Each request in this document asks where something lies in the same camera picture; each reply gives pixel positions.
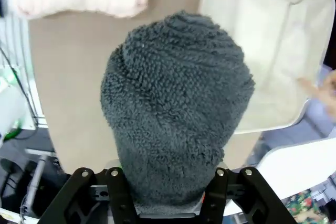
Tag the cream fabric basket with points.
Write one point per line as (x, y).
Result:
(262, 37)

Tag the mannequin in floral shirt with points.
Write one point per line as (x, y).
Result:
(307, 208)

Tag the white table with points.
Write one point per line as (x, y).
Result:
(296, 166)

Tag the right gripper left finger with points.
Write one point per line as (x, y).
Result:
(86, 197)

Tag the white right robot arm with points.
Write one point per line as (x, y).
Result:
(10, 111)

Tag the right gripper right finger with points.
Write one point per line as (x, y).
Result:
(252, 200)

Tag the person's left hand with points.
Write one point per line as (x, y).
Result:
(325, 95)

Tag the grey stand pole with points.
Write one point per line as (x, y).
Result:
(36, 174)

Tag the aluminium profile frame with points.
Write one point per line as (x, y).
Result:
(13, 37)

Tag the dark grey towel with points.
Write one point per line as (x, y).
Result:
(170, 103)

